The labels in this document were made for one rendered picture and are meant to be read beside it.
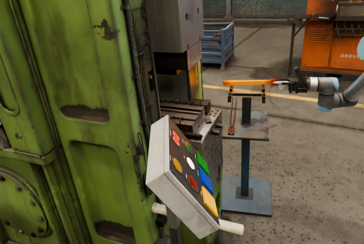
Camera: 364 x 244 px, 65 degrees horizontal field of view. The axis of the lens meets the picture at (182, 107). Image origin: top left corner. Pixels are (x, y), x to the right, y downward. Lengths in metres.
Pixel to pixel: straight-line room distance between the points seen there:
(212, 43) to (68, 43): 4.10
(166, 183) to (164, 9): 0.72
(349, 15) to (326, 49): 0.57
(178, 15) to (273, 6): 7.88
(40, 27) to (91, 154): 0.63
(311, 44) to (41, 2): 4.11
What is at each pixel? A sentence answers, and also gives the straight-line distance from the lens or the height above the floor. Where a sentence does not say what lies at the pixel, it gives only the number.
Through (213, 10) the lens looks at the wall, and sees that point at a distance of 9.62.
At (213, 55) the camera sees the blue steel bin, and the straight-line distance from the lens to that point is 5.24.
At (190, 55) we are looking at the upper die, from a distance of 1.34.
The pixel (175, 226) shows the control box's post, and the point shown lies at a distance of 1.17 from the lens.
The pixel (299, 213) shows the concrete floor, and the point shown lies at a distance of 2.41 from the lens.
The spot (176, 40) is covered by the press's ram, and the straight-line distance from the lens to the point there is 1.24.
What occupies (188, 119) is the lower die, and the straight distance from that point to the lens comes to 1.48.
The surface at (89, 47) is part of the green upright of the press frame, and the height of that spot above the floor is 1.44.
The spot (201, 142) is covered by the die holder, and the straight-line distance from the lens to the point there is 1.43.
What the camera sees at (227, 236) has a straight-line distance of 2.19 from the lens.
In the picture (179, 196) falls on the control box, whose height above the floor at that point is 1.11.
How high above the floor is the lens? 1.69
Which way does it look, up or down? 26 degrees down
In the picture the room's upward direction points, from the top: 5 degrees counter-clockwise
